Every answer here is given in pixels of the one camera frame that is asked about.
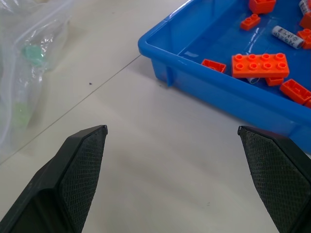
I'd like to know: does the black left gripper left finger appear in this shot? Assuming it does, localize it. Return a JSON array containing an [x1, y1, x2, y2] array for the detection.
[[0, 125, 108, 233]]

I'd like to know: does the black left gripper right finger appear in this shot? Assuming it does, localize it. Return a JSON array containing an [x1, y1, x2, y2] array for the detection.
[[237, 125, 311, 233]]

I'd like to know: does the blue plastic tray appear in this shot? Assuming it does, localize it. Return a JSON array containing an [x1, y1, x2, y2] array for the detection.
[[138, 0, 311, 155]]

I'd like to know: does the large orange brick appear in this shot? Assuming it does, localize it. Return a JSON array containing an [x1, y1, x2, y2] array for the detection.
[[231, 52, 290, 79]]

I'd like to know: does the small orange brick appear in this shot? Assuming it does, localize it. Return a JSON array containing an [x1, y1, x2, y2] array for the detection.
[[240, 14, 261, 31], [201, 58, 227, 74]]

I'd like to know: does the clear plastic bag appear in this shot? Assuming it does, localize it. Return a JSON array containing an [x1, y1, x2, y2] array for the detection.
[[0, 0, 73, 156]]

